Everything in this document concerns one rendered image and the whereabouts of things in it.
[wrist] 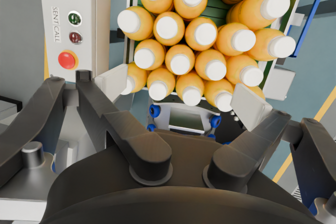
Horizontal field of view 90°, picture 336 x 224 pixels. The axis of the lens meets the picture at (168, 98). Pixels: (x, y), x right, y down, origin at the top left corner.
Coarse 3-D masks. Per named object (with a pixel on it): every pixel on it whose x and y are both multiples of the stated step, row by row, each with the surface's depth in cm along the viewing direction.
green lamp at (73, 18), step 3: (72, 12) 33; (69, 15) 32; (72, 15) 32; (75, 15) 32; (69, 18) 33; (72, 18) 32; (75, 18) 33; (78, 18) 33; (69, 21) 33; (72, 21) 33; (75, 21) 33; (78, 21) 33; (75, 24) 33
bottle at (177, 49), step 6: (180, 42) 49; (174, 48) 37; (180, 48) 37; (186, 48) 38; (168, 54) 38; (174, 54) 36; (180, 54) 35; (186, 54) 36; (192, 54) 38; (168, 60) 37; (192, 60) 38; (168, 66) 38; (192, 66) 39; (186, 72) 39
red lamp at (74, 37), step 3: (69, 33) 34; (72, 33) 34; (75, 33) 34; (69, 36) 34; (72, 36) 34; (75, 36) 34; (78, 36) 34; (72, 39) 34; (75, 39) 34; (78, 39) 34; (75, 42) 34
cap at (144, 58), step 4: (136, 52) 34; (140, 52) 33; (144, 52) 33; (148, 52) 33; (136, 56) 34; (140, 56) 34; (144, 56) 34; (148, 56) 34; (152, 56) 34; (136, 60) 34; (140, 60) 34; (144, 60) 34; (148, 60) 34; (152, 60) 34; (136, 64) 34; (140, 64) 34; (144, 64) 34; (148, 64) 34
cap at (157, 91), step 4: (152, 84) 36; (156, 84) 36; (160, 84) 36; (152, 88) 36; (156, 88) 36; (160, 88) 36; (164, 88) 36; (152, 92) 36; (156, 92) 36; (160, 92) 36; (164, 92) 36; (152, 96) 37; (156, 96) 37; (160, 96) 36; (164, 96) 36
